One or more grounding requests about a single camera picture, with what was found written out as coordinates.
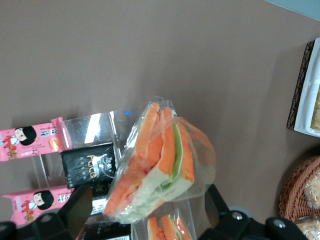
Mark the black packet with barcode label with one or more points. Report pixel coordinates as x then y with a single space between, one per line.
107 231
100 200

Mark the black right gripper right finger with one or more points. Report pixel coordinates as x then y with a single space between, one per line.
220 215

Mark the clear bag of fried snacks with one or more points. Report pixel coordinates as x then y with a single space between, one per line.
312 190
308 228

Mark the clear acrylic tiered shelf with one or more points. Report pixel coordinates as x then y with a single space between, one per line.
100 127

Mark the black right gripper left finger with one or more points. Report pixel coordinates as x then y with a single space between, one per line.
75 210

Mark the brown wicker snack basket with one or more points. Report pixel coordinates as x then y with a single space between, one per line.
292 185

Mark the black packet gold Face print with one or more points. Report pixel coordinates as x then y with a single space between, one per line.
85 165

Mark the beige brittle snack pack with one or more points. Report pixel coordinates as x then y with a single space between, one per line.
316 107

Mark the pink cartoon snack packet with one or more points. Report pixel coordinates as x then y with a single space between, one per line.
30 202
30 140

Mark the triangle sandwich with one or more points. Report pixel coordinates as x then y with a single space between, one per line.
160 162
165 230

